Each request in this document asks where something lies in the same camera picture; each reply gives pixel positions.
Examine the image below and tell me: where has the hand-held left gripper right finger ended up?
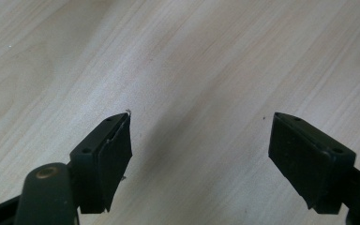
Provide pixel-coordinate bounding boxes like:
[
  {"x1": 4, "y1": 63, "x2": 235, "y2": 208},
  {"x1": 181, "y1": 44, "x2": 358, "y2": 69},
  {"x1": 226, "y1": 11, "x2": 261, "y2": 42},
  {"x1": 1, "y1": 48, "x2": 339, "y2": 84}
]
[{"x1": 267, "y1": 111, "x2": 357, "y2": 217}]

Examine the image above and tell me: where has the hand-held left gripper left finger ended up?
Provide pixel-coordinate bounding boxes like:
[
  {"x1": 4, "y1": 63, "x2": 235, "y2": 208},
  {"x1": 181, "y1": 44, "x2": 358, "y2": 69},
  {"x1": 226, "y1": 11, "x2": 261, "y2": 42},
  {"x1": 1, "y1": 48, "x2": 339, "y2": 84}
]
[{"x1": 68, "y1": 112, "x2": 134, "y2": 216}]

